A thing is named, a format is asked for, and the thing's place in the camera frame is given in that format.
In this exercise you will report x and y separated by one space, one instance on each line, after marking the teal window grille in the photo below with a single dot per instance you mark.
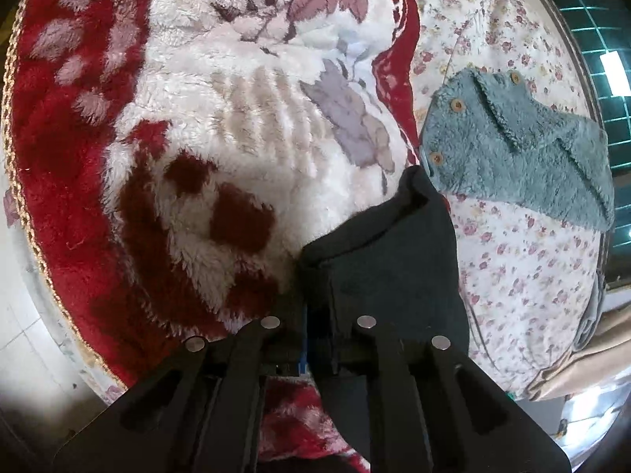
600 27

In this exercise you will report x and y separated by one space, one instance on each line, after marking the teal fleece garment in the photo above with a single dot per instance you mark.
485 136

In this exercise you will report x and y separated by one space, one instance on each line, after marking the red white plush blanket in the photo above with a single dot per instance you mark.
168 160

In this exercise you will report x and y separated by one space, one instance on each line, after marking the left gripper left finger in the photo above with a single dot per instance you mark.
279 340

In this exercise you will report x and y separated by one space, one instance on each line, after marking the beige curtain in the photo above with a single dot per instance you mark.
606 355

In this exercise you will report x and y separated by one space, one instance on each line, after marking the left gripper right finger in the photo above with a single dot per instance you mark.
364 350

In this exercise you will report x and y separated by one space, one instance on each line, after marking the black pants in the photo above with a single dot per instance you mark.
398 262

